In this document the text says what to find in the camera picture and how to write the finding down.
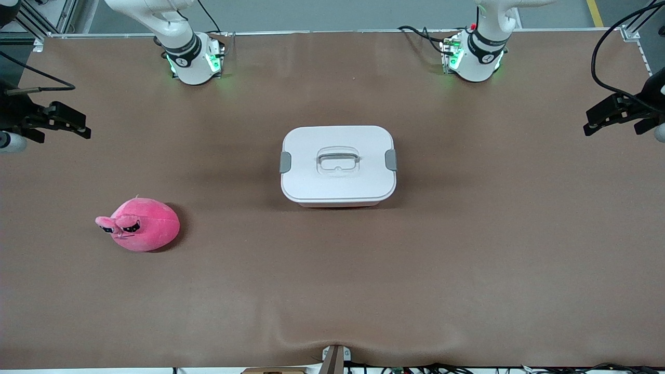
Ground pink plush toy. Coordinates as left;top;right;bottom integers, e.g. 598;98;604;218
95;195;181;253

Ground white box lid grey clips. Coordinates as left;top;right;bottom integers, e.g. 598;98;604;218
280;125;398;204

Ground pink translucent plastic box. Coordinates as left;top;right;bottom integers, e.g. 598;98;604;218
297;199;386;209

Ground yellow floor tape strip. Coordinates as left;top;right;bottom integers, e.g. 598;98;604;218
586;0;606;28

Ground brown table mat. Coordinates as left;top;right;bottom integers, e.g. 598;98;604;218
0;30;665;370

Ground aluminium frame post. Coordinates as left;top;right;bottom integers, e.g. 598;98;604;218
621;0;665;43
16;0;78;36

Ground black arm base cable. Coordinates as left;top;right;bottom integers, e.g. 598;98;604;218
397;25;453;57
196;0;225;37

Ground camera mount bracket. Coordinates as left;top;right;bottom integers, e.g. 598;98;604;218
321;344;352;374

